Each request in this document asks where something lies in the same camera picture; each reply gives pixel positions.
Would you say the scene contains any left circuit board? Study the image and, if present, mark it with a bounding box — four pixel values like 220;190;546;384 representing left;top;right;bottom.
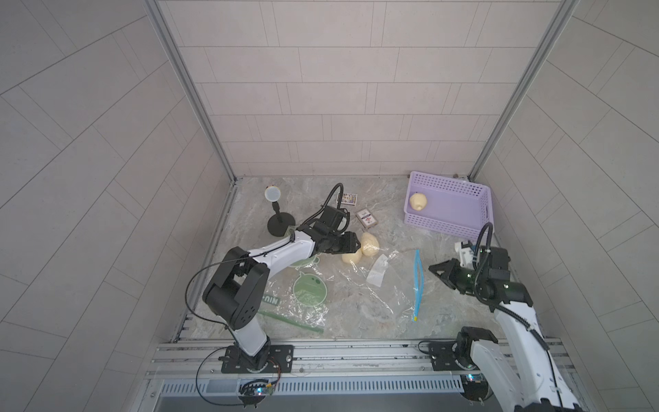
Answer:
238;379;275;407

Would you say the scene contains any black stand with white disc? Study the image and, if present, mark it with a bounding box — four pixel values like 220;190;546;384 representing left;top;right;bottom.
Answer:
264;185;295;237

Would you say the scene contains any clear bag green zip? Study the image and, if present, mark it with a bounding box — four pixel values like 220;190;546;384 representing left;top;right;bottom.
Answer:
258;256;335;333

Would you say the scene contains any yellow pear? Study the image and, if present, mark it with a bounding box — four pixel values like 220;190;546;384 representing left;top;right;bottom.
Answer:
409;192;428;211
360;232;380;257
342;249;363;265

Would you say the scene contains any playing card box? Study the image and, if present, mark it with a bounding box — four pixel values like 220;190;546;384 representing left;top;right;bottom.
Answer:
356;209;379;230

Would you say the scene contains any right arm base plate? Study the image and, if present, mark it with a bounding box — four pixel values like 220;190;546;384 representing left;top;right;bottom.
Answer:
418;340;468;372

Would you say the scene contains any clear bag blue zip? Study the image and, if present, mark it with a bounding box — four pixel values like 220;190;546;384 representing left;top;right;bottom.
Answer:
338;250;425;323

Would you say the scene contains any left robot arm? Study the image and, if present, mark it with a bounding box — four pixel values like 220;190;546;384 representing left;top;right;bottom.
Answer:
203;206;360;360

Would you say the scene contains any small card box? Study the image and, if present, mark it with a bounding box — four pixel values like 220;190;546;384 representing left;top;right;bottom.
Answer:
341;192;358;206

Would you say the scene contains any right circuit board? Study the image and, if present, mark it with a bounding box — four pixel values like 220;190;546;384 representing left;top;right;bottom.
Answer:
460;374;490;403

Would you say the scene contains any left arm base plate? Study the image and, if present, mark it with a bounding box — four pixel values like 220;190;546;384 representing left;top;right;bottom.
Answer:
220;343;295;374

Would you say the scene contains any purple plastic basket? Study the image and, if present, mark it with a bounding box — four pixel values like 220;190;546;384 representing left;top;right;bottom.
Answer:
404;171;494;242

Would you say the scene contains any circuit board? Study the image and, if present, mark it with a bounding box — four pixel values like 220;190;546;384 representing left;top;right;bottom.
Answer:
238;379;275;407
460;374;490;403

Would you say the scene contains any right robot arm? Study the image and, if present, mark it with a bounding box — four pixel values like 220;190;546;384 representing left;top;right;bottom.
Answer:
429;247;583;411

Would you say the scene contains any aluminium frame rail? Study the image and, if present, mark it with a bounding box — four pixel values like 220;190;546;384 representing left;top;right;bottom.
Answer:
143;336;578;382

